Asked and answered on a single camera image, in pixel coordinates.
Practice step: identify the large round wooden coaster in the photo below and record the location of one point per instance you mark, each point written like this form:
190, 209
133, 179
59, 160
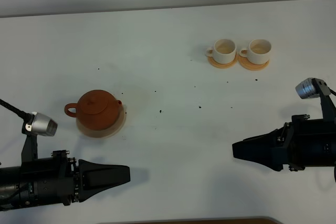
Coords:
106, 133

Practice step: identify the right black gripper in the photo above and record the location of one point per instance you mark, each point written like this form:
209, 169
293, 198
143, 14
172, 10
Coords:
308, 143

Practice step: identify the brown clay teapot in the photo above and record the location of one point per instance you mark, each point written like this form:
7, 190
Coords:
96, 110

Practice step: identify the left small wooden coaster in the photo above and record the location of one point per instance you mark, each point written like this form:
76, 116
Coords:
222, 66

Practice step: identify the left white teacup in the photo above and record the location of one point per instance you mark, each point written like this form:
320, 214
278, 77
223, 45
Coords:
222, 52

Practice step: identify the white teacup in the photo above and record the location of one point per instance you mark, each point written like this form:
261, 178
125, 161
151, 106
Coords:
222, 52
257, 52

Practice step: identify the right small wooden coaster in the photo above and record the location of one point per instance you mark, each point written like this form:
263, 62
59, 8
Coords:
243, 61

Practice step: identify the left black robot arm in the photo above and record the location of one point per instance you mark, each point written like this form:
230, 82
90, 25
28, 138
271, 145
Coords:
10, 186

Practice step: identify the small wooden coaster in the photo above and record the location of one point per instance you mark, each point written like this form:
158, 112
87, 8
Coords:
243, 61
222, 66

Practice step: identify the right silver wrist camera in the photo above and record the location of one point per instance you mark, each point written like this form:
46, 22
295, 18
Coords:
312, 88

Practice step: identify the right white teacup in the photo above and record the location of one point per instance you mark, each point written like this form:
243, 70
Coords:
257, 52

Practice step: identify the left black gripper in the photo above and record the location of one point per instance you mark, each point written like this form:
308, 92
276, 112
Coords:
49, 181

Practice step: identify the dark brown table edge object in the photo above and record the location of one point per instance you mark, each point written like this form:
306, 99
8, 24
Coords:
229, 220

